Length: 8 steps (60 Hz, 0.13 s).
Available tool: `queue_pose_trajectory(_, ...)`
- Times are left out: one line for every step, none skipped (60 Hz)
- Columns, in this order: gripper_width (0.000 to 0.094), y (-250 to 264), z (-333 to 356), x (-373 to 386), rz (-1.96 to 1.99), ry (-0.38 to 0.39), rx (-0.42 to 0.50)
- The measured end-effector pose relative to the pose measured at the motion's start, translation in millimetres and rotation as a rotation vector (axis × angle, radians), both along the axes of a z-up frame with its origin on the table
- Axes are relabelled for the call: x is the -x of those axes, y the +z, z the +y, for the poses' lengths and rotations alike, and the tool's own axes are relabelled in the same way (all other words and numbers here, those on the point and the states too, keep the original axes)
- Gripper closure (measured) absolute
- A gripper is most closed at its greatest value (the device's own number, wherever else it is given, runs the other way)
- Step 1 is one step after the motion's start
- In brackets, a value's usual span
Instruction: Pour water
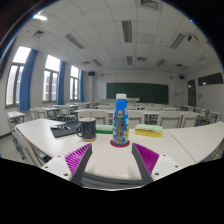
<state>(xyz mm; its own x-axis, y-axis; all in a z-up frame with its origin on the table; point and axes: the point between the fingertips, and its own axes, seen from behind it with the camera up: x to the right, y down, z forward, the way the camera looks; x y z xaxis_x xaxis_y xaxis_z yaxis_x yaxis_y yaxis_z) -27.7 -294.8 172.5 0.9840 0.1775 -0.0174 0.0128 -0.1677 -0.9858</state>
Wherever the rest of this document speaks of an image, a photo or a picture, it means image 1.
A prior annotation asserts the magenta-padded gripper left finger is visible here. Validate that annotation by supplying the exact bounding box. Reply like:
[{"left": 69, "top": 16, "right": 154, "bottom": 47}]
[{"left": 41, "top": 143, "right": 94, "bottom": 186}]

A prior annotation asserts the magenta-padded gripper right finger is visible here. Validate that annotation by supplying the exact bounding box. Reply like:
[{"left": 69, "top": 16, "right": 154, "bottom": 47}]
[{"left": 131, "top": 142, "right": 184, "bottom": 186}]

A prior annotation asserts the blue drink bottle white cap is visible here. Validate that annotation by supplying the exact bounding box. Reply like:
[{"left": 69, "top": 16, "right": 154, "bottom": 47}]
[{"left": 112, "top": 93, "right": 130, "bottom": 146}]

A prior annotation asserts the yellow sponge with green top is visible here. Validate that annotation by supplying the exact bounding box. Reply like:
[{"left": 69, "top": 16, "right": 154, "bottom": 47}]
[{"left": 134, "top": 123, "right": 164, "bottom": 139}]

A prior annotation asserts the black notebook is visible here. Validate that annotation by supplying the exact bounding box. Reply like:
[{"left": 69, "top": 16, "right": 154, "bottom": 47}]
[{"left": 49, "top": 121, "right": 83, "bottom": 139}]

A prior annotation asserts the dark blue mug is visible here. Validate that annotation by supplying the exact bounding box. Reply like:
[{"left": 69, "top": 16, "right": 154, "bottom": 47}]
[{"left": 75, "top": 117, "right": 98, "bottom": 143}]

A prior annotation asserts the bunch of keys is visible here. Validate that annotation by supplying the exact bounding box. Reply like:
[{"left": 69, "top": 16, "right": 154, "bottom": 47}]
[{"left": 50, "top": 124, "right": 72, "bottom": 131}]

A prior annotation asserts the flat round red coaster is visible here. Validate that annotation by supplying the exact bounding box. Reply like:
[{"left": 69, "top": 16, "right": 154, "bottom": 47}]
[{"left": 109, "top": 138, "right": 131, "bottom": 148}]

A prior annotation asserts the group of classroom chairs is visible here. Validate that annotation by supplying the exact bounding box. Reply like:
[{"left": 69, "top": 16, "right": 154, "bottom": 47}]
[{"left": 28, "top": 101, "right": 224, "bottom": 129}]

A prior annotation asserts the white empty desk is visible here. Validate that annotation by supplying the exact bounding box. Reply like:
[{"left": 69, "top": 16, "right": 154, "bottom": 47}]
[{"left": 165, "top": 120, "right": 224, "bottom": 164}]

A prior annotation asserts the green chalkboard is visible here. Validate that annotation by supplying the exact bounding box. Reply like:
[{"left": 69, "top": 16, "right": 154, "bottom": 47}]
[{"left": 106, "top": 82, "right": 169, "bottom": 105}]

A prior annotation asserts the narrow blue curtain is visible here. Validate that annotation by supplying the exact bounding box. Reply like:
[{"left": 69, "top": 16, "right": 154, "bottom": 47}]
[
  {"left": 57, "top": 60, "right": 67, "bottom": 106},
  {"left": 78, "top": 69, "right": 85, "bottom": 103}
]

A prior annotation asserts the tall window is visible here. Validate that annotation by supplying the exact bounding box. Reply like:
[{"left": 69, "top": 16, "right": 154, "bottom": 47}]
[
  {"left": 4, "top": 45, "right": 32, "bottom": 108},
  {"left": 42, "top": 54, "right": 62, "bottom": 103},
  {"left": 69, "top": 65, "right": 80, "bottom": 101}
]

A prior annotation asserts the group of white classroom desks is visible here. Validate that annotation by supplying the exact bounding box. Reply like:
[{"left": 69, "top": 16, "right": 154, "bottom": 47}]
[{"left": 6, "top": 97, "right": 224, "bottom": 128}]

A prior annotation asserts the dark door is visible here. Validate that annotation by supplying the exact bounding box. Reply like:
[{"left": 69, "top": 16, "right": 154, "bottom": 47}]
[{"left": 187, "top": 79, "right": 197, "bottom": 108}]

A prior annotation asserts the dark transom window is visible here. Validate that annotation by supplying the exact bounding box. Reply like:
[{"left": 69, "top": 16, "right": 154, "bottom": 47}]
[{"left": 197, "top": 72, "right": 224, "bottom": 87}]

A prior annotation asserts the ceiling projector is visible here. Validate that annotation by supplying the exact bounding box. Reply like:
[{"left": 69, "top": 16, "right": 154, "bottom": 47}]
[{"left": 187, "top": 34, "right": 201, "bottom": 43}]

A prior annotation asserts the group of ceiling lights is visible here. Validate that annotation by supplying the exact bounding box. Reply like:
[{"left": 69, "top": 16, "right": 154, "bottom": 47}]
[{"left": 31, "top": 0, "right": 211, "bottom": 69}]

